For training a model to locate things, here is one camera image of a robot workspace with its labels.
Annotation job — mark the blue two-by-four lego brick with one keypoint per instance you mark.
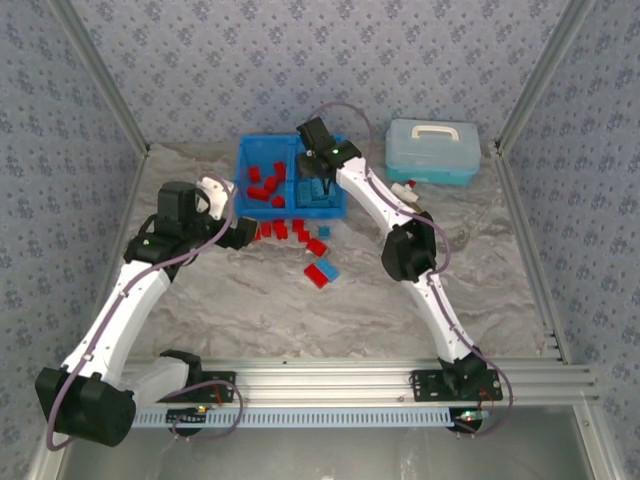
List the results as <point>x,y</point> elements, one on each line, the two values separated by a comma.
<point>330,269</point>
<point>303,194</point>

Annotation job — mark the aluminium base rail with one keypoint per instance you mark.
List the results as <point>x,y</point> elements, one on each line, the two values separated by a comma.
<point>325,380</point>

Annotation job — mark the red two-by-four lego brick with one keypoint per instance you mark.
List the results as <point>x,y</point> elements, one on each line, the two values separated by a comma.
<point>257,194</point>
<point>280,171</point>
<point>270,184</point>
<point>316,277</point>

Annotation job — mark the blue two-by-two lego brick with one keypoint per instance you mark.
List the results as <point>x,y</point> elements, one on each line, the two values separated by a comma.
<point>325,231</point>

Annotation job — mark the small pink white bottle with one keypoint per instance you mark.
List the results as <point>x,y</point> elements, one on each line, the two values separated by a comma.
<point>402,189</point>

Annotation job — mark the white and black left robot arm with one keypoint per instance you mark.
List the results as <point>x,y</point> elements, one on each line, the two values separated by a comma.
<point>115,310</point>

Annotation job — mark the small controller board with LED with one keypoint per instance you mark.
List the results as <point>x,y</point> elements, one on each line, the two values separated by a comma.
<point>187,416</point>
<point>467,419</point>

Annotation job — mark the grey metal base panel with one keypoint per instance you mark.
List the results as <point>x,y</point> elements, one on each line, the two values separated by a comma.
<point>325,455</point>

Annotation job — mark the aluminium side rail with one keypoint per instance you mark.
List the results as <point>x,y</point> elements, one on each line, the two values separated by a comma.
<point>135,185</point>
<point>532,250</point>

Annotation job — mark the aluminium frame post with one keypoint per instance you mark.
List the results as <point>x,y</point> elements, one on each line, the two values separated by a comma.
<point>542,75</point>
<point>105,75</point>

